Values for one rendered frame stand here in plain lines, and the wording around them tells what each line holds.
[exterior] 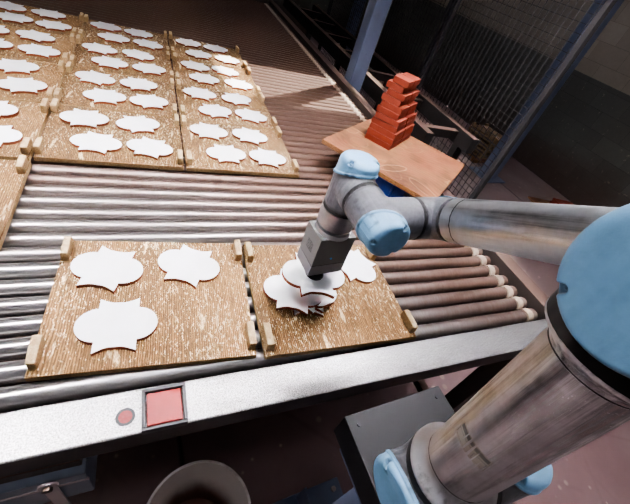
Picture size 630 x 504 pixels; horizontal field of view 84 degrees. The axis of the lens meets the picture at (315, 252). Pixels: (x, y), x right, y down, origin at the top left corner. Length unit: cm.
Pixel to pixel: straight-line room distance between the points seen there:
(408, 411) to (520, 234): 48
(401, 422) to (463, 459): 37
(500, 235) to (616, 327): 27
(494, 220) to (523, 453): 28
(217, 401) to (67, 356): 29
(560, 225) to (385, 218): 22
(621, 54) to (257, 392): 553
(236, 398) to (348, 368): 27
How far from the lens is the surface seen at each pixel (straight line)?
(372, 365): 90
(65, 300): 90
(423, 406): 87
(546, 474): 66
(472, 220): 56
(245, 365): 81
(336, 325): 90
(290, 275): 78
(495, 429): 42
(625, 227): 29
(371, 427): 80
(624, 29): 588
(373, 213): 55
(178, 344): 80
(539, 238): 50
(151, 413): 75
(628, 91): 565
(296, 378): 82
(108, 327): 83
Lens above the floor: 163
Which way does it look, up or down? 41 degrees down
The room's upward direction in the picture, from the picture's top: 21 degrees clockwise
